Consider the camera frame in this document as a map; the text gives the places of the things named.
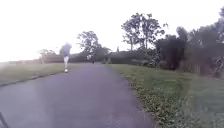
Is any slender pale tree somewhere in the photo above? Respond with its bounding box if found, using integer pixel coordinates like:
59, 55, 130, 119
76, 30, 104, 63

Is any tall spreading tree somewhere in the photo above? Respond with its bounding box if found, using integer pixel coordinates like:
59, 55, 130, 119
120, 12, 169, 53

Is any grey asphalt path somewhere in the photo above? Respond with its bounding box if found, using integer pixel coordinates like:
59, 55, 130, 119
0, 62, 156, 128

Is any low dark hedge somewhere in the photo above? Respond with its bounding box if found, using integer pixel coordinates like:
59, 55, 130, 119
8, 49, 93, 65

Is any row of trees and bushes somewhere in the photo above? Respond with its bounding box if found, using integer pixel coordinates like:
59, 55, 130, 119
99, 6, 224, 80

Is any grass verge with weeds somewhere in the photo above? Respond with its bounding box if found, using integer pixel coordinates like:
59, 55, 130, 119
105, 63, 224, 128

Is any grass field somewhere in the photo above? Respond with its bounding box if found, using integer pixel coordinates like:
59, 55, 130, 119
0, 62, 84, 87

